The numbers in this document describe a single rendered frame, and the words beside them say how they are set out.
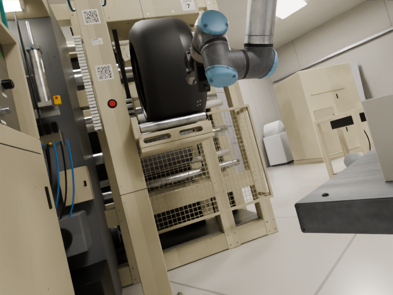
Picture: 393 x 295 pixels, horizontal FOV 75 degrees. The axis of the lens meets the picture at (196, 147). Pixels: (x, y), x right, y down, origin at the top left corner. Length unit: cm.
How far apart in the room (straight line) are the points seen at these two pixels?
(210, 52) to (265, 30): 18
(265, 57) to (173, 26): 60
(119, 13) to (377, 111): 164
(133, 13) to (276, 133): 608
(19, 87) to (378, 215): 106
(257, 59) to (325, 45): 816
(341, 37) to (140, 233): 824
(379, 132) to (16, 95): 104
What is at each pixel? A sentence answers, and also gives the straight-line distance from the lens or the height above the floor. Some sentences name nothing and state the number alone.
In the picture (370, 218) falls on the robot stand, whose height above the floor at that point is 58.
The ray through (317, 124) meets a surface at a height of 75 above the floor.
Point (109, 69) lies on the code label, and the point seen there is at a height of 123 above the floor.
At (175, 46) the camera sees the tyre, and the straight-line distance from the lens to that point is 124.
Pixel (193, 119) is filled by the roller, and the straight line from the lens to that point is 128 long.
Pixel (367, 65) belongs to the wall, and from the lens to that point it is 861.
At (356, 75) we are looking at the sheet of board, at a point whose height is 184.
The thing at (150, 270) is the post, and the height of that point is 25.
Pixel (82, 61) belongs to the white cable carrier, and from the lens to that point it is 144.
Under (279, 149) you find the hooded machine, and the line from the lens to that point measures 741.
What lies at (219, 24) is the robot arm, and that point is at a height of 106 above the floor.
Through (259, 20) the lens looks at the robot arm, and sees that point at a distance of 85.
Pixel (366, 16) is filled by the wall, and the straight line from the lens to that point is 885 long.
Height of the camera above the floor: 69
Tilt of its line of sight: 3 degrees up
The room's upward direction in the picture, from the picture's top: 14 degrees counter-clockwise
